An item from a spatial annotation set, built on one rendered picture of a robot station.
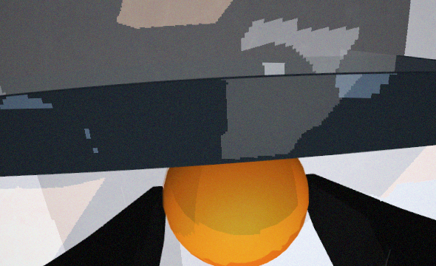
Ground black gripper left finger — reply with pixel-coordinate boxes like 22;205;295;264
44;186;166;266

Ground orange-brown ball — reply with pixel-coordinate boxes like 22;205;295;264
196;212;307;266

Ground orange see-through ball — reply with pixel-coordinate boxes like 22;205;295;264
163;158;309;266

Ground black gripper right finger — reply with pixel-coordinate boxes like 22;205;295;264
306;174;436;266

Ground clear low corner walls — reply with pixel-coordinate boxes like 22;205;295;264
0;55;436;95

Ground clear blue l-shaped low wall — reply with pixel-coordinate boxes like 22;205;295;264
0;71;436;177

